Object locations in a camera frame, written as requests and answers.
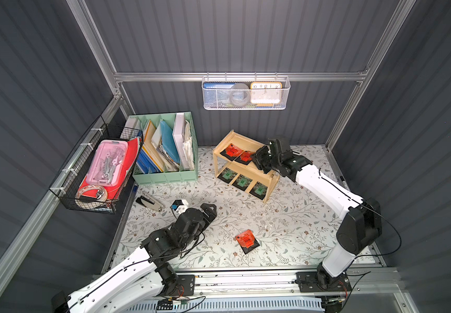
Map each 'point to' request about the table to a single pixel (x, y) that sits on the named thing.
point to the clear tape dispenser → (101, 195)
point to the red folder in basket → (88, 192)
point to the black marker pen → (343, 181)
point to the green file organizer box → (169, 152)
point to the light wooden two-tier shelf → (234, 165)
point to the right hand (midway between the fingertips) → (253, 153)
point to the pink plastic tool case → (108, 164)
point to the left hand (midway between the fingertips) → (211, 212)
